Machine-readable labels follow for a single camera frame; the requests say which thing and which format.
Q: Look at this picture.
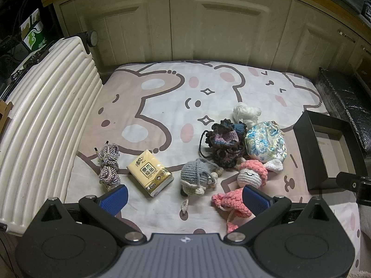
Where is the bear print blanket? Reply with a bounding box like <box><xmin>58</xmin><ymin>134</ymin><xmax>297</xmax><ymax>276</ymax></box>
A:
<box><xmin>65</xmin><ymin>61</ymin><xmax>361</xmax><ymax>238</ymax></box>

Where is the grey crochet toy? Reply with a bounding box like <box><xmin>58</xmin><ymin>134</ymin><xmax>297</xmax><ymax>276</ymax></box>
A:
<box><xmin>180</xmin><ymin>158</ymin><xmax>224</xmax><ymax>218</ymax></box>

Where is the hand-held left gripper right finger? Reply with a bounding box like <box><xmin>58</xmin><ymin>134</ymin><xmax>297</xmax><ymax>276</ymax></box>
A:
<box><xmin>224</xmin><ymin>185</ymin><xmax>338</xmax><ymax>245</ymax></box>

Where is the pink crochet doll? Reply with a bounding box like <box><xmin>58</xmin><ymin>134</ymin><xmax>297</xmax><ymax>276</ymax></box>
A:
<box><xmin>211</xmin><ymin>159</ymin><xmax>283</xmax><ymax>234</ymax></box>

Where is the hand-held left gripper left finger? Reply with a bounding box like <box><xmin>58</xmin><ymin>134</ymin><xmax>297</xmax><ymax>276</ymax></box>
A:
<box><xmin>35</xmin><ymin>185</ymin><xmax>147</xmax><ymax>245</ymax></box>

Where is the braided cord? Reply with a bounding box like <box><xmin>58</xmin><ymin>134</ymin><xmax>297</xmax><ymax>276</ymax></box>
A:
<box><xmin>94</xmin><ymin>141</ymin><xmax>121</xmax><ymax>187</ymax></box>

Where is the yellow tissue packet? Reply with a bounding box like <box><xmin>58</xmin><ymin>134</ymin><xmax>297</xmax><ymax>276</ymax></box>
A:
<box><xmin>127</xmin><ymin>150</ymin><xmax>174</xmax><ymax>199</ymax></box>

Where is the black box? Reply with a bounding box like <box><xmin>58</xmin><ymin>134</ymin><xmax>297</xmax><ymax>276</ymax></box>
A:
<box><xmin>293</xmin><ymin>111</ymin><xmax>371</xmax><ymax>192</ymax></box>

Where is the green patterned box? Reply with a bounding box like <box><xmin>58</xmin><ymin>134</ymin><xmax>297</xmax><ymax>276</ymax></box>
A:
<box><xmin>20</xmin><ymin>8</ymin><xmax>49</xmax><ymax>52</ymax></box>

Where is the cream ribbed suitcase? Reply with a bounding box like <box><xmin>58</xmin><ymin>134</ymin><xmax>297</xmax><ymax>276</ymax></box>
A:
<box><xmin>0</xmin><ymin>30</ymin><xmax>103</xmax><ymax>236</ymax></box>

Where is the blue floral fabric pouch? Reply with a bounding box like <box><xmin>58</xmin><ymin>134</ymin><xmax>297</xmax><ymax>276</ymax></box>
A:
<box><xmin>245</xmin><ymin>121</ymin><xmax>287</xmax><ymax>163</ymax></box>

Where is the white yarn ball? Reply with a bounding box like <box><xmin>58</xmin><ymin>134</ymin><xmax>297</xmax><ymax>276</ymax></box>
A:
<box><xmin>233</xmin><ymin>102</ymin><xmax>262</xmax><ymax>123</ymax></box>

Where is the black wrapped package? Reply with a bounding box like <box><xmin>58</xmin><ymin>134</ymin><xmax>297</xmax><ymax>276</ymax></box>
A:
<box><xmin>314</xmin><ymin>67</ymin><xmax>371</xmax><ymax>163</ymax></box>

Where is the brown wooden frame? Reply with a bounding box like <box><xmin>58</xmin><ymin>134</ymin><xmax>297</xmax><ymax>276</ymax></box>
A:
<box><xmin>0</xmin><ymin>100</ymin><xmax>14</xmax><ymax>136</ymax></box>

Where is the dark crochet pouch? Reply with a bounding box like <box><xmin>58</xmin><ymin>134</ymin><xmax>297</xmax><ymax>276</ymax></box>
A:
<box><xmin>200</xmin><ymin>119</ymin><xmax>248</xmax><ymax>169</ymax></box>

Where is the cream kitchen cabinet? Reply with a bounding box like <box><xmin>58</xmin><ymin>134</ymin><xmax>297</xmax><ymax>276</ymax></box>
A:
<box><xmin>54</xmin><ymin>0</ymin><xmax>371</xmax><ymax>77</ymax></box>

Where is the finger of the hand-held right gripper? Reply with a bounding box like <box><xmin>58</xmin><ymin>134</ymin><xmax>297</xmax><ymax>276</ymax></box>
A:
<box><xmin>336</xmin><ymin>172</ymin><xmax>361</xmax><ymax>192</ymax></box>

